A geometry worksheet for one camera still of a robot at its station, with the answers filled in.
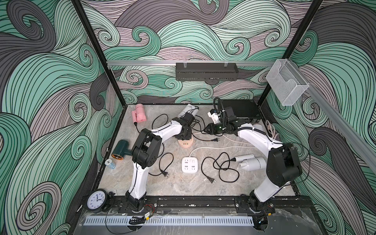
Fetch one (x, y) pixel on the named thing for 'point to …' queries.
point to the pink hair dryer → (138, 115)
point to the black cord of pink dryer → (135, 124)
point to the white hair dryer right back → (258, 127)
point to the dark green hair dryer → (121, 149)
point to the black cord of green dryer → (164, 173)
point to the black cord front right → (212, 180)
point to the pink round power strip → (186, 143)
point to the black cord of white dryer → (216, 139)
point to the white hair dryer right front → (249, 162)
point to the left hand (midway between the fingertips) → (186, 135)
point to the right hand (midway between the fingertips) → (203, 130)
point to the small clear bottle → (109, 163)
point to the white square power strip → (189, 165)
